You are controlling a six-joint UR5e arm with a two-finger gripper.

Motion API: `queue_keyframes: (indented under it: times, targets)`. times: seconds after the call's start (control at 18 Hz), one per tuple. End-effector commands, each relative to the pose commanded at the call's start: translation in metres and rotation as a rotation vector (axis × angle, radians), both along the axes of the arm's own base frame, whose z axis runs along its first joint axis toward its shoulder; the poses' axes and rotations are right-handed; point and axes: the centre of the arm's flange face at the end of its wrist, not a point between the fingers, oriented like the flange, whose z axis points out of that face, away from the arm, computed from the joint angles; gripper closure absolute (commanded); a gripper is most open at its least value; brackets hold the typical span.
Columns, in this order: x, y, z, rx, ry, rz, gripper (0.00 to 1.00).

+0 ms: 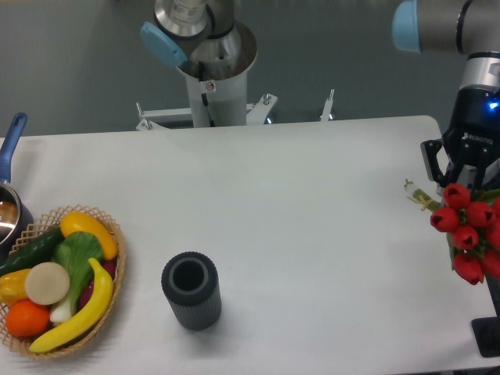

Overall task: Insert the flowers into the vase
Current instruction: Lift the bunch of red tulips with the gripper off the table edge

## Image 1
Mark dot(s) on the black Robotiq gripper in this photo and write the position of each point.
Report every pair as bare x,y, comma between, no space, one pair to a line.
471,142

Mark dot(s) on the red tulip bouquet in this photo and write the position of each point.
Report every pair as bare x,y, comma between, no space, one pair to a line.
470,222

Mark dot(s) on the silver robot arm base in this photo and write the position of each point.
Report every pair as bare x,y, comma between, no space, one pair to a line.
212,50

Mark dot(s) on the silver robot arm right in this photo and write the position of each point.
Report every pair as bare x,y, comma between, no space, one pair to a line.
469,28

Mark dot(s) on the dark grey ribbed vase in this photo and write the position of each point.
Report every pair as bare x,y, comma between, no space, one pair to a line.
191,284

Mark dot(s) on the dark red vegetable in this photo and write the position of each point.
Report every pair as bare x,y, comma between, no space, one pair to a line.
110,267

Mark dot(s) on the yellow banana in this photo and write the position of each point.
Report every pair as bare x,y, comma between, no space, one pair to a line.
83,320

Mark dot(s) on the yellow squash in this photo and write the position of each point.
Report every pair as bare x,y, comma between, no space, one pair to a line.
75,221

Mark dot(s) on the green bok choy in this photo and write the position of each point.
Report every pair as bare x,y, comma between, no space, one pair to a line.
73,255

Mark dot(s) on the green cucumber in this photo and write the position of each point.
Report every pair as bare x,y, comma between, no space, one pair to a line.
37,251

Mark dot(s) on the beige round disc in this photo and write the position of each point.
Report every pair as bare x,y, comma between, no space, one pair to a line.
47,283

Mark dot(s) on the yellow bell pepper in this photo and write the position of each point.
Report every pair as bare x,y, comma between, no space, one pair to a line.
12,287

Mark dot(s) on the orange fruit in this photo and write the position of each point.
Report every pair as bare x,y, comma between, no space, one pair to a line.
26,319

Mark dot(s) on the woven wicker basket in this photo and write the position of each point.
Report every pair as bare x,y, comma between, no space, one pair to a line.
44,224

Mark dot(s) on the black camera stand base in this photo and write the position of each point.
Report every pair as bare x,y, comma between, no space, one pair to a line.
486,329

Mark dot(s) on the white metal mounting frame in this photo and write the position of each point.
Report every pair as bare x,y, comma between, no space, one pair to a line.
256,113

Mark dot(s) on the blue handled saucepan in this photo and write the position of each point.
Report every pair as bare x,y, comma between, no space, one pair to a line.
15,216

